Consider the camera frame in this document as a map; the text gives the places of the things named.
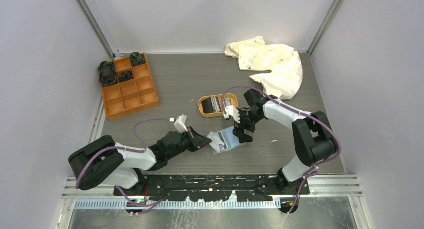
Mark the cream crumpled cloth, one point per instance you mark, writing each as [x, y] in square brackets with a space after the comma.
[279, 66]

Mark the green card holder wallet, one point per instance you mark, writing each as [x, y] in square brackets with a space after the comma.
[231, 141]

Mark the tan oval card tray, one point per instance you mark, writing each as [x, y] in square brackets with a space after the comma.
[229, 99]

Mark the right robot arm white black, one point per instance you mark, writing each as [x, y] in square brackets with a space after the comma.
[314, 140]

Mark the white credit card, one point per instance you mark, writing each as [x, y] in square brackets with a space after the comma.
[216, 144]

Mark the dark bundle outside tray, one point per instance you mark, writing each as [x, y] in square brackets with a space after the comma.
[107, 66]

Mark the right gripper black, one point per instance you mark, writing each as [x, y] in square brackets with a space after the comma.
[240, 129]

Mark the stack of credit cards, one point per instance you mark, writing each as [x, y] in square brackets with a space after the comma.
[212, 105]

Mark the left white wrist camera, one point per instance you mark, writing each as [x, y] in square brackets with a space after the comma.
[179, 123]

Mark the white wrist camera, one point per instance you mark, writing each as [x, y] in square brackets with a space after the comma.
[179, 123]
[232, 112]

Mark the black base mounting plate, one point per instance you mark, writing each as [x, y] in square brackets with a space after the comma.
[213, 188]

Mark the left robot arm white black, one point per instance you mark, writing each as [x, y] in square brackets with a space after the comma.
[107, 162]

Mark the dark bundle top compartment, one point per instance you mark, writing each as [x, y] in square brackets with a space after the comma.
[137, 59]

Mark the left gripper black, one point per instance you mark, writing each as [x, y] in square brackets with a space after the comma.
[197, 141]

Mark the orange compartment organizer tray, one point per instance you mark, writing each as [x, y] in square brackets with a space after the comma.
[128, 90]

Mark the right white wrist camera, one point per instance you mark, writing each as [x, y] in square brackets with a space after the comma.
[232, 112]

